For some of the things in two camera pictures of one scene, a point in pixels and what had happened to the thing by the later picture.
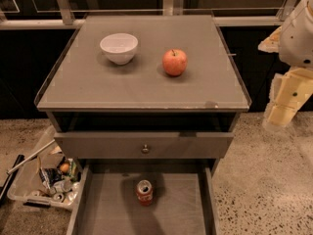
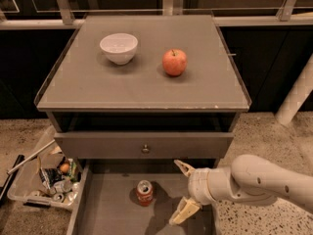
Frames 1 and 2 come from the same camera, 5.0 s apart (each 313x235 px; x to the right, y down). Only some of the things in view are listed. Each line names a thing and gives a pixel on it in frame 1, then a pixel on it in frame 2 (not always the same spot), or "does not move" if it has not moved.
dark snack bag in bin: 50,175 does not move
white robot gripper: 297,39 -> 199,184
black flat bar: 11,175 does not move
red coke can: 145,193 does not move
